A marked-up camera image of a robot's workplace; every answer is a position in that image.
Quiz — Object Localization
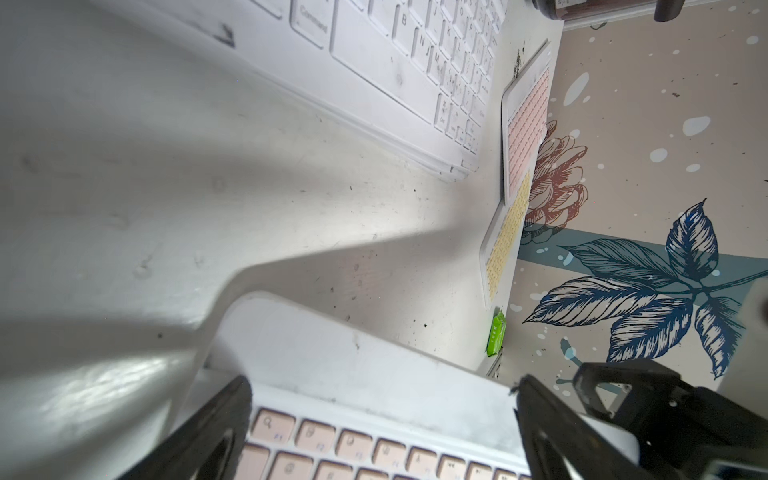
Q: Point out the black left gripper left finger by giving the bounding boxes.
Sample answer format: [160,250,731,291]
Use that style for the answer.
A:
[120,375,252,480]

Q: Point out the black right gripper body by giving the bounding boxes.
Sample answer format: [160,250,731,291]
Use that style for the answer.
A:
[629,383,767,479]

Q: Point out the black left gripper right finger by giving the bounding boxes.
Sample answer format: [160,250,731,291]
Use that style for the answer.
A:
[516,375,652,479]

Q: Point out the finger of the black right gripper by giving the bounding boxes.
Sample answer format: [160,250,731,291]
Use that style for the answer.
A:
[573,359,684,444]

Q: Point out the pink keyboard front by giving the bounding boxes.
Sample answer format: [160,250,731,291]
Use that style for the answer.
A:
[177,292,531,479]

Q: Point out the pink keyboard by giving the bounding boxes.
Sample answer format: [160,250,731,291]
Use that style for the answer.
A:
[177,292,531,479]
[501,40,553,206]

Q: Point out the white keyboard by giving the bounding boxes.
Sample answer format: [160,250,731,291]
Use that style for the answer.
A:
[147,0,506,180]

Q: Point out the green packet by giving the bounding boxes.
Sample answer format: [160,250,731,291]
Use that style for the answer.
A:
[485,309,507,357]

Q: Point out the yellow keyboard right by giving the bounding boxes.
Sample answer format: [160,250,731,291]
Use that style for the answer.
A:
[479,171,532,309]

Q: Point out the pink keyboard right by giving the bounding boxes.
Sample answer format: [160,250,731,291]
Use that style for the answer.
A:
[501,40,553,206]

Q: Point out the steel rice cooker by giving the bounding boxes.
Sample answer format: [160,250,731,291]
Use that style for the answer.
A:
[532,0,685,22]

